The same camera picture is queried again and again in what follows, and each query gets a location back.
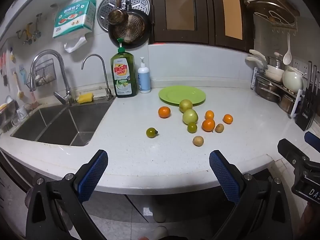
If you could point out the wall rack with cutting boards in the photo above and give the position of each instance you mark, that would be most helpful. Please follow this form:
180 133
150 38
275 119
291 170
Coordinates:
272 7

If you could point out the large orange tangerine with stem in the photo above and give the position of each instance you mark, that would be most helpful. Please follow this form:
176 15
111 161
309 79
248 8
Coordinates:
208 125

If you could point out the small green fruit with stem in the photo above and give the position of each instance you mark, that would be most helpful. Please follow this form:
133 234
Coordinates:
151 132

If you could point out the round steel steamer plate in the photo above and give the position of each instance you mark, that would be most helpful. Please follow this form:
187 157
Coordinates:
140 2

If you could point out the thin chrome faucet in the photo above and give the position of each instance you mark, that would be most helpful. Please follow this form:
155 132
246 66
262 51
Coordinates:
100 61

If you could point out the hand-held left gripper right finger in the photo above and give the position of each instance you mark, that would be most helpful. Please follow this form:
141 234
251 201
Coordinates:
225 177

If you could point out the white ceramic pitcher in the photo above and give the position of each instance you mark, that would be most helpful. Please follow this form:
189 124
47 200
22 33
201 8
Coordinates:
292 80

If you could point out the yellow green round fruit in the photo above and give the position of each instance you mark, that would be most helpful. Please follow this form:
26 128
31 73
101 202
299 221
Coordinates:
185 105

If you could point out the hanging yellow metal tools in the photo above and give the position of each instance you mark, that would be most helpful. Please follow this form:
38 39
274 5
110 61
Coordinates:
27 32

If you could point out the white wall outlet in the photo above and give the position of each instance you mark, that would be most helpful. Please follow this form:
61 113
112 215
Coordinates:
301 65

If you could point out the green plate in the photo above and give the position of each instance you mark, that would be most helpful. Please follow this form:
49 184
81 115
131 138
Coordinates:
175 93

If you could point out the white pot rack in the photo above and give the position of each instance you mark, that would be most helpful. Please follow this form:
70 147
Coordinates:
298 106

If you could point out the black knife block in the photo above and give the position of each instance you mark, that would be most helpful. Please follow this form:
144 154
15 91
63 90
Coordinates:
306 112

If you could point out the steel kitchen sink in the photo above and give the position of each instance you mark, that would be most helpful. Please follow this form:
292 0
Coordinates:
62 125

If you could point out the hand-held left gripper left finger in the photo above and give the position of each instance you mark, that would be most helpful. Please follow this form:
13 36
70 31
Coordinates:
92 177

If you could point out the small dark green fruit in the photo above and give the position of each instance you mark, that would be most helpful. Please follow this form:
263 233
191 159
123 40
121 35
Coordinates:
192 127

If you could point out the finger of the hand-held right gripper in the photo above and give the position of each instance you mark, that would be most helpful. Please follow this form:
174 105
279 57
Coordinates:
291 152
312 140

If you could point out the steel dish drainer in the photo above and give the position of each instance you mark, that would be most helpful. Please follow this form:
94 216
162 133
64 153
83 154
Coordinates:
10 110

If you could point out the yellow sponge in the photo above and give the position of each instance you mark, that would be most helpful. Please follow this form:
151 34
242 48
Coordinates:
85 98

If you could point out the hanging metal peeler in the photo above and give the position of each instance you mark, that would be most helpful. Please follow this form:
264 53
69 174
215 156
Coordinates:
37 31

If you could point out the large chrome faucet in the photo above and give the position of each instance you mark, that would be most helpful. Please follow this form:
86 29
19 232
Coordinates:
50 54

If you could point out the yellow dish brush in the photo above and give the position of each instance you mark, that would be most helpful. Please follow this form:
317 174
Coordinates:
19 92

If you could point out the white ladle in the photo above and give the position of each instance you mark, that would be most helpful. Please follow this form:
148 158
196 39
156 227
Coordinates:
287 56

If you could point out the medium orange tangerine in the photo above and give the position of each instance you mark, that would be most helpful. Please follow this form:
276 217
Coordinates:
164 112

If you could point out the small orange tangerine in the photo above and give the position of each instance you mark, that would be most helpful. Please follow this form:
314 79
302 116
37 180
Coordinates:
227 118
209 114

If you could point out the large steel pot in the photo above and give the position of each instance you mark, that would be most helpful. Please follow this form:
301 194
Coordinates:
266 90

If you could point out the copper colander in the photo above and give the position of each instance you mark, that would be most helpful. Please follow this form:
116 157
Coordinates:
130 28

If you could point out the small copper pot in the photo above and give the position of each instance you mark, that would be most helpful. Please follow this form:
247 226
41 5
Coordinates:
117 17

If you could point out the pale green round fruit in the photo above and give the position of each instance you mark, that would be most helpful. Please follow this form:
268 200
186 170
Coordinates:
190 117

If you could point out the brown kiwi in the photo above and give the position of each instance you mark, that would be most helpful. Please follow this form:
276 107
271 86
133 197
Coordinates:
198 140
219 128

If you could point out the paper towel pack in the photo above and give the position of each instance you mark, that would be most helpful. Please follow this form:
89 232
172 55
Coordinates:
75 17

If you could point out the blue white pump bottle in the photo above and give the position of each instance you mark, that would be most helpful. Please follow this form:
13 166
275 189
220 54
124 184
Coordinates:
144 77

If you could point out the green dish soap bottle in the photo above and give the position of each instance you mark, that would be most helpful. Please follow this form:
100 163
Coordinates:
124 77

